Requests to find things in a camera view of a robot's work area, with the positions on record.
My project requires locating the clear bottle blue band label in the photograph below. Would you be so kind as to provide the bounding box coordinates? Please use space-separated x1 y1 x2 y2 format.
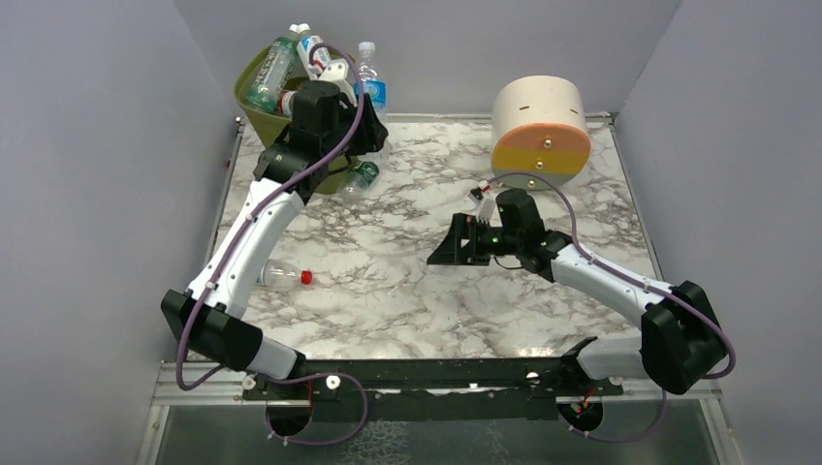
355 42 391 171

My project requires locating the clear bottle dark green label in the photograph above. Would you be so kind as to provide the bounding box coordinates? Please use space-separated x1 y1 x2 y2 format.
337 161 381 202

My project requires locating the clear bottle light blue label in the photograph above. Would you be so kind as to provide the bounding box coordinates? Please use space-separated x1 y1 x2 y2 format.
296 23 332 80

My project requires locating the green tea bottle white cap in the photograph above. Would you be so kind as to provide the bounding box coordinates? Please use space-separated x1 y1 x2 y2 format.
245 24 298 113

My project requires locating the clear bottle red blue label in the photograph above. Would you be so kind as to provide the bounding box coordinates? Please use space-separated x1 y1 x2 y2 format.
256 259 313 291

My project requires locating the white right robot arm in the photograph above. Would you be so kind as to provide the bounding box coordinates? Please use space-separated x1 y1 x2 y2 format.
427 189 731 394

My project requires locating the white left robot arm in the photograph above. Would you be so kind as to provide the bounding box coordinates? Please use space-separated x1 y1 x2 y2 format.
160 80 388 380

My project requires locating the green plastic waste bin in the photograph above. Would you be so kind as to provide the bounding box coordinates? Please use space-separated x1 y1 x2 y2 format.
233 46 364 195

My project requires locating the cream cylinder with coloured face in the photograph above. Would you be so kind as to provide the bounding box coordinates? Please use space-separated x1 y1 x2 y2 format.
490 76 591 190

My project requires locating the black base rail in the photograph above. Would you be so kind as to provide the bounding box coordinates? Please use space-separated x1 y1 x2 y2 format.
242 349 623 422

